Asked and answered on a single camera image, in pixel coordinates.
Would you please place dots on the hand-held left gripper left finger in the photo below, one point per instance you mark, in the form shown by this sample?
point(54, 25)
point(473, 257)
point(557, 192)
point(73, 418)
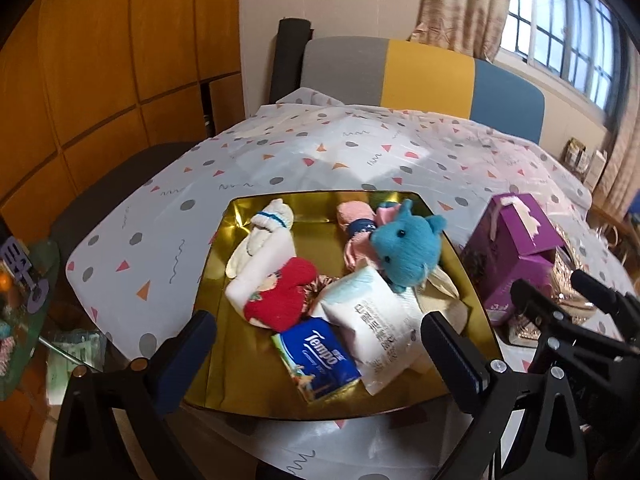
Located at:
point(182, 360)

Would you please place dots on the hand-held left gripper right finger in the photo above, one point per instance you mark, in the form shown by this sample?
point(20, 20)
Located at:
point(452, 365)

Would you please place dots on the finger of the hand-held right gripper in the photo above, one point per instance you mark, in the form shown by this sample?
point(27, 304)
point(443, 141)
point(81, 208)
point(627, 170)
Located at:
point(540, 310)
point(600, 290)

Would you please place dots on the gold metal tin tray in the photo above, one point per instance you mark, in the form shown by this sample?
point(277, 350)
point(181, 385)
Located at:
point(235, 360)

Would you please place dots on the beige cloth pouch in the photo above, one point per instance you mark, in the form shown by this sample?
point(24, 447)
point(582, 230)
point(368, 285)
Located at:
point(445, 300)

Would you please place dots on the white wet wipes pack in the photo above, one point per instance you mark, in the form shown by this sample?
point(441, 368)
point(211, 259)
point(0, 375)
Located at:
point(370, 330)

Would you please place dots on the red knit sock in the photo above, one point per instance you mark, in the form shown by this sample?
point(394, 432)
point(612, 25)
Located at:
point(280, 295)

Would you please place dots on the blue plush toy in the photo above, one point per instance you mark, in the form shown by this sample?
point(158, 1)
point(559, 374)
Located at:
point(405, 250)

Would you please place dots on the red and white sock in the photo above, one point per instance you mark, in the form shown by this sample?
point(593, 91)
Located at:
point(270, 266)

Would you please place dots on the blue tissue pack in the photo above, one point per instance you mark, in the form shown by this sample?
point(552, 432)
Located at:
point(315, 360)

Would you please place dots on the pink brown scrunchie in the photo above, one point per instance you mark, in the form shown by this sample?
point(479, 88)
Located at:
point(315, 290)

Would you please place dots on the pink fuzzy sock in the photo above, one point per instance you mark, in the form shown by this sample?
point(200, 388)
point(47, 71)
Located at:
point(355, 250)

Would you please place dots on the white knit gloves blue stripe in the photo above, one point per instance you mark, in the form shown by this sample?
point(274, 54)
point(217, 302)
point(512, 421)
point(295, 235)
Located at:
point(270, 220)

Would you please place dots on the purple cardboard box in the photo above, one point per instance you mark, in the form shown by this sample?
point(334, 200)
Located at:
point(515, 245)

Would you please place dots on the green white paper packets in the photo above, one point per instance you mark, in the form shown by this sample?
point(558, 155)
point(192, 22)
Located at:
point(75, 355)

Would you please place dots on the white carton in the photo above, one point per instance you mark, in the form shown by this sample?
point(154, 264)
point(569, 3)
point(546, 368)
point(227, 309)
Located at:
point(597, 170)

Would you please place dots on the beige patterned curtain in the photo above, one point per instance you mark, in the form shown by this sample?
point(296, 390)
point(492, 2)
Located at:
point(460, 5)
point(625, 160)

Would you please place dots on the brown carton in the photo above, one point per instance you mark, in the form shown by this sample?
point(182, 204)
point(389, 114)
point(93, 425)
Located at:
point(576, 156)

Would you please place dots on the glass side table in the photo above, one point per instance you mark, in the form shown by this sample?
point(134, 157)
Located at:
point(35, 320)

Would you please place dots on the purple ornament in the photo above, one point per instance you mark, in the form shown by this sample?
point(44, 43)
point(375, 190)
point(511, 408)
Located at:
point(20, 270)

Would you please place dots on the printed plastic tablecloth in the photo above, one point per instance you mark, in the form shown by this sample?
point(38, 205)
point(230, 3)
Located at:
point(300, 150)

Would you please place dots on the grey yellow blue sofa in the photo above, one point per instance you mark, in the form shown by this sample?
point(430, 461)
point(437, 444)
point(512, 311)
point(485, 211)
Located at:
point(425, 75)

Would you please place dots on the barred window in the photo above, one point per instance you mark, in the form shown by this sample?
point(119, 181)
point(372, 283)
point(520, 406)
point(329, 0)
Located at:
point(550, 20)

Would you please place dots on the orange wooden wardrobe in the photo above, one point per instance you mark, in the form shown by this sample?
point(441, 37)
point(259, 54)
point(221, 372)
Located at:
point(100, 60)

